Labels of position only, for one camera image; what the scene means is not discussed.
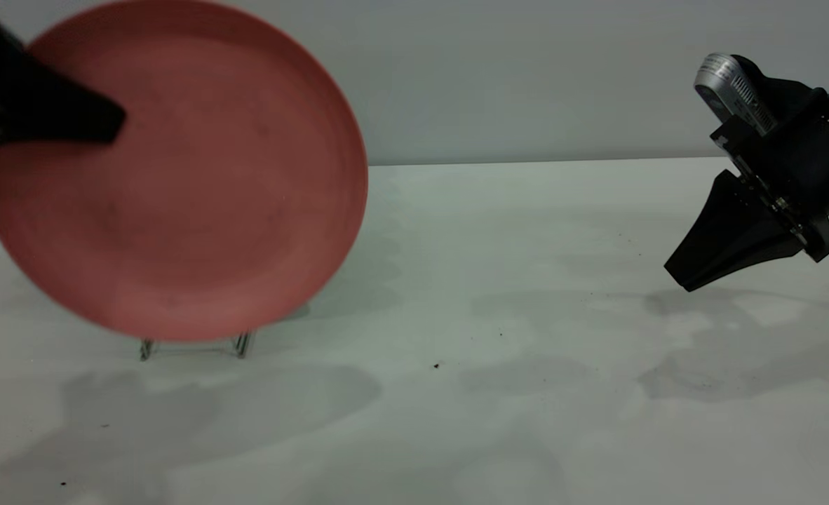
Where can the pink round plate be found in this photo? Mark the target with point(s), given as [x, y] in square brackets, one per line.
[204, 182]

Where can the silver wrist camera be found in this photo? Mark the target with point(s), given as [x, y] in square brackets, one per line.
[726, 88]

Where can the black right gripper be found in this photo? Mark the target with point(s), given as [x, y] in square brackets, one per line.
[800, 161]

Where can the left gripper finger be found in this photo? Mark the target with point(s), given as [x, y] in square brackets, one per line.
[29, 105]

